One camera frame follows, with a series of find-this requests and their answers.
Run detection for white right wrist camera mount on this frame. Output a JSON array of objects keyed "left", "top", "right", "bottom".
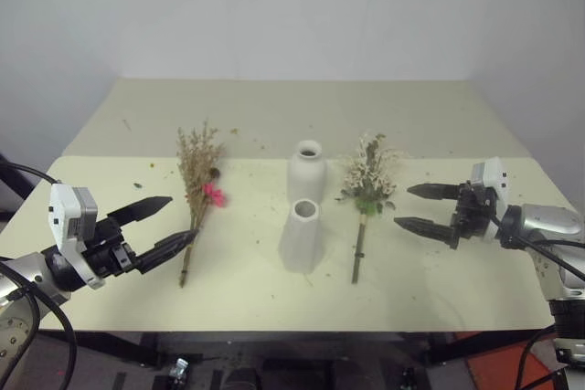
[{"left": 469, "top": 156, "right": 509, "bottom": 244}]

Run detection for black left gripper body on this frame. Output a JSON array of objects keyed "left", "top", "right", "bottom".
[{"left": 80, "top": 217, "right": 139, "bottom": 279}]

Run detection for white tapered faceted vase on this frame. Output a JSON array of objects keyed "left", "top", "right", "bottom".
[{"left": 277, "top": 198, "right": 327, "bottom": 274}]

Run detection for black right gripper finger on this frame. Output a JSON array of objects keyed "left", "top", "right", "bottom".
[
  {"left": 393, "top": 216, "right": 454, "bottom": 246},
  {"left": 406, "top": 183, "right": 460, "bottom": 202}
]

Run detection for white round bottle vase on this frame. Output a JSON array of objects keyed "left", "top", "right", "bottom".
[{"left": 286, "top": 140, "right": 328, "bottom": 206}]

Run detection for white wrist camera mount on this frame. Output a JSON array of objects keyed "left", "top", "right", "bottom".
[
  {"left": 469, "top": 156, "right": 509, "bottom": 244},
  {"left": 48, "top": 183, "right": 106, "bottom": 290}
]

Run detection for white dried bouquet green leaves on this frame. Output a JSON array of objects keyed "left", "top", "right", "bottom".
[{"left": 335, "top": 132, "right": 410, "bottom": 285}]

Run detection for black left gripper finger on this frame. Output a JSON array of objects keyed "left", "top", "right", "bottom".
[
  {"left": 133, "top": 229, "right": 198, "bottom": 275},
  {"left": 107, "top": 195, "right": 174, "bottom": 229}
]

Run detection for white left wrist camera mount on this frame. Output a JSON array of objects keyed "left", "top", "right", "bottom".
[{"left": 48, "top": 183, "right": 106, "bottom": 290}]

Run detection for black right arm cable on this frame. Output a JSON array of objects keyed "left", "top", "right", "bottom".
[{"left": 506, "top": 233, "right": 585, "bottom": 390}]

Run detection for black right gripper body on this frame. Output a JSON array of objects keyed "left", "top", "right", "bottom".
[{"left": 449, "top": 182, "right": 497, "bottom": 250}]

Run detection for brown dried bouquet pink flower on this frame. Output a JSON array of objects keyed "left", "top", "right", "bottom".
[{"left": 175, "top": 120, "right": 229, "bottom": 290}]

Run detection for black table frame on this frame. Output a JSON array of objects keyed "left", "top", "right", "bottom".
[{"left": 34, "top": 329, "right": 561, "bottom": 390}]

